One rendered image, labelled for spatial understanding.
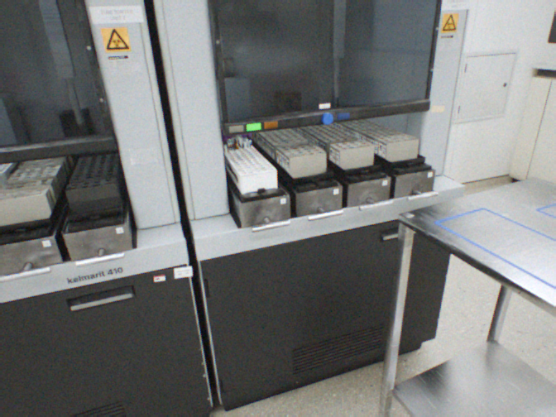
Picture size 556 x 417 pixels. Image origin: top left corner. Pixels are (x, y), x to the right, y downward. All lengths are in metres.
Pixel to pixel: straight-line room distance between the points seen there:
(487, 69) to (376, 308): 2.01
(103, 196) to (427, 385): 1.00
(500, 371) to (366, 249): 0.51
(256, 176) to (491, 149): 2.44
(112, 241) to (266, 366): 0.64
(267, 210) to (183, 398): 0.65
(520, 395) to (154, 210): 1.09
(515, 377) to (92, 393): 1.18
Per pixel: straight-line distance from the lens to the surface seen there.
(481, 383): 1.31
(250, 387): 1.37
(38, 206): 1.04
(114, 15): 0.95
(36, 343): 1.15
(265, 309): 1.16
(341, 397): 1.54
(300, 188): 1.01
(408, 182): 1.17
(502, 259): 0.78
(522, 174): 3.37
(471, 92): 2.92
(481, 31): 2.89
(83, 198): 1.01
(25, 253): 1.01
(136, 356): 1.18
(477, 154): 3.13
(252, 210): 0.98
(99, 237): 0.97
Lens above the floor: 1.21
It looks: 26 degrees down
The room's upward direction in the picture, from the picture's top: 3 degrees counter-clockwise
